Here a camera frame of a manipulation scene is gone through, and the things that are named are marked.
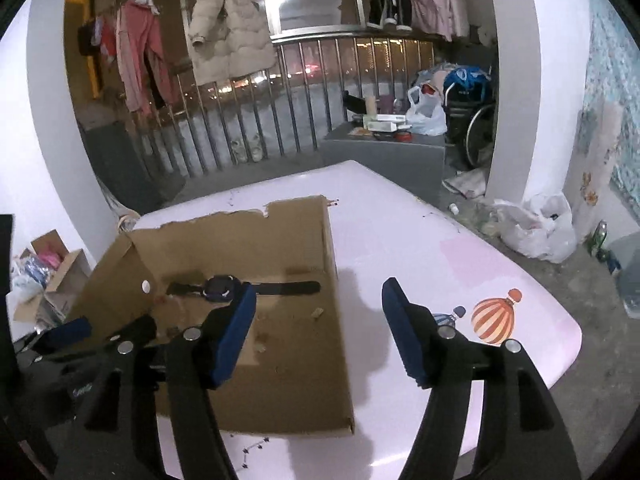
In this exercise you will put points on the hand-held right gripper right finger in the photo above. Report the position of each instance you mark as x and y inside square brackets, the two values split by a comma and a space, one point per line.
[405, 332]

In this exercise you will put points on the small open cardboard box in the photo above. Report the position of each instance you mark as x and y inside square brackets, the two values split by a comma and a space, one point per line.
[65, 270]

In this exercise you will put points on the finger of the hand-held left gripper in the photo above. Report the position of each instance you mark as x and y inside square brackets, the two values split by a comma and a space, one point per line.
[65, 336]
[135, 331]

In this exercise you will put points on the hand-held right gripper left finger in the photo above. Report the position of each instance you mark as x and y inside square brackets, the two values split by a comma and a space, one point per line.
[234, 337]

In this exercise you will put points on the white panel with flower decals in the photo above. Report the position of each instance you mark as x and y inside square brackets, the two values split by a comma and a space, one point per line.
[592, 180]

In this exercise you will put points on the small silver bar earring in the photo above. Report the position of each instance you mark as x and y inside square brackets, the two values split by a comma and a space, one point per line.
[316, 313]

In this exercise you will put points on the metal balcony railing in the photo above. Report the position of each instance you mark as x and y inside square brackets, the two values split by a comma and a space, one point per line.
[300, 85]

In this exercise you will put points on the hanging beige puffer coat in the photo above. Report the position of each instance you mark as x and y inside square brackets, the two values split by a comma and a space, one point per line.
[230, 25]

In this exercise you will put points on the teal floral wall cloth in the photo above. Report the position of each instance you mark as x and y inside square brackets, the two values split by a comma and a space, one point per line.
[617, 100]

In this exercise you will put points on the red tape roll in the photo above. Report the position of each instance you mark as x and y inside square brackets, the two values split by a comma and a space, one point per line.
[403, 136]

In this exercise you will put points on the wheelchair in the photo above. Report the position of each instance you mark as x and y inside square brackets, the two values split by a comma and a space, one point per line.
[475, 130]

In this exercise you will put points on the crumpled cloth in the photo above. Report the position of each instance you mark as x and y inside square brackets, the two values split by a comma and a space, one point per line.
[467, 182]

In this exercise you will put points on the large cardboard box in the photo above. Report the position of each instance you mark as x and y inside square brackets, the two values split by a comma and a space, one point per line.
[290, 360]

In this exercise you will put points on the large crumpled white plastic bag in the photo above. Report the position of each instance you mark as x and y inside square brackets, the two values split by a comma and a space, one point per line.
[537, 230]

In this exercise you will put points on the beige cup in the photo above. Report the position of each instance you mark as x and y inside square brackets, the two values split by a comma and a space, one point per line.
[370, 106]

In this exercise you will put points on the low grey cabinet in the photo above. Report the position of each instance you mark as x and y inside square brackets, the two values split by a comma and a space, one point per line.
[380, 160]

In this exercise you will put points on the dark blue smart watch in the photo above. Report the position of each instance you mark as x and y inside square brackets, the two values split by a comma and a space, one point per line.
[220, 288]

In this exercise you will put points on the purple cup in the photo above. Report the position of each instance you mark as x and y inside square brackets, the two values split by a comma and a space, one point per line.
[387, 105]

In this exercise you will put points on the hanging pink clothes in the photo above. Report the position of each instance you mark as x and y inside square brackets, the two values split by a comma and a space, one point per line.
[142, 55]

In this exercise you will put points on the green bottle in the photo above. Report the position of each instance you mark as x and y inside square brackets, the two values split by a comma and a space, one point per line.
[600, 240]

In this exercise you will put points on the flat white box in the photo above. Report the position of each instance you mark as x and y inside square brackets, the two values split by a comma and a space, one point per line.
[385, 121]

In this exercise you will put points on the white shoe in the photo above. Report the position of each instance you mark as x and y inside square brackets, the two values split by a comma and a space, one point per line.
[257, 146]
[239, 151]

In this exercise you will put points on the blue patterned bag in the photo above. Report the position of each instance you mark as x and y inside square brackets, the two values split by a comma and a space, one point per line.
[467, 79]

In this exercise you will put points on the dark grey cabinet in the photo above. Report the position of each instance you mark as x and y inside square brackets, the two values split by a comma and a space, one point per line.
[125, 165]

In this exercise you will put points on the hanging red garment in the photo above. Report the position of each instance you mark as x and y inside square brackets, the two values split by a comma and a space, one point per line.
[107, 40]

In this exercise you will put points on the grey plastic bin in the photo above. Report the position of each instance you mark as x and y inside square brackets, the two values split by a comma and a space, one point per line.
[627, 275]

